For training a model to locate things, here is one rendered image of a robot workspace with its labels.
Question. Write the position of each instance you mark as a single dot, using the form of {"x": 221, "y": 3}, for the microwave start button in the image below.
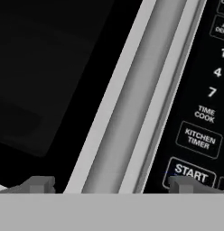
{"x": 189, "y": 169}

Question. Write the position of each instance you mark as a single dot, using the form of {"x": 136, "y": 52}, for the black microwave oven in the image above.
{"x": 198, "y": 60}

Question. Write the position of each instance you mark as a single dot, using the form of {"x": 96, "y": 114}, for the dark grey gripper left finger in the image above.
{"x": 41, "y": 184}

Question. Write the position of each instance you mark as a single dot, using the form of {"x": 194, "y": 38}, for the black glass microwave door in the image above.
{"x": 50, "y": 75}

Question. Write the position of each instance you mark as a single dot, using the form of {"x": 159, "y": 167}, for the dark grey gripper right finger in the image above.
{"x": 181, "y": 185}

